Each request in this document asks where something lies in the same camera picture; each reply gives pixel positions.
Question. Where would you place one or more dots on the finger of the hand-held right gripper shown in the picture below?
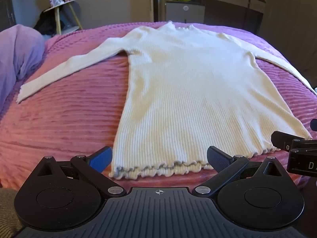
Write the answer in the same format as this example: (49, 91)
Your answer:
(282, 140)

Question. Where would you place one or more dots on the round wooden side table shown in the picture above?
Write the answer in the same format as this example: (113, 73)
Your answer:
(62, 6)

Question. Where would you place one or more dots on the purple pillow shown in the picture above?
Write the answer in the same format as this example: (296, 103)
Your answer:
(17, 54)

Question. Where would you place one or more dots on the grey dressing desk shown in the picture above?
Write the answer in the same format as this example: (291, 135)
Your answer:
(227, 7)

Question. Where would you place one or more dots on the white ribbed knit sweater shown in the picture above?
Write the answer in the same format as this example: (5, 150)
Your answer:
(185, 91)

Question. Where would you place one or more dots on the grey mini fridge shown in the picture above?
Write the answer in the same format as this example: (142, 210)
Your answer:
(184, 12)

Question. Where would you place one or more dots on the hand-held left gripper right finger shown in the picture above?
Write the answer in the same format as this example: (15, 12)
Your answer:
(218, 160)

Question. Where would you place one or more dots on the pink ribbed blanket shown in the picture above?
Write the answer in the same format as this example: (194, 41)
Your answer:
(62, 116)

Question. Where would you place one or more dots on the dark clothes pile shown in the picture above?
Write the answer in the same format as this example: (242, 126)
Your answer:
(45, 24)

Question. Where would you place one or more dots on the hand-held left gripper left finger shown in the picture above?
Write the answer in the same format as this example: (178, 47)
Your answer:
(100, 159)

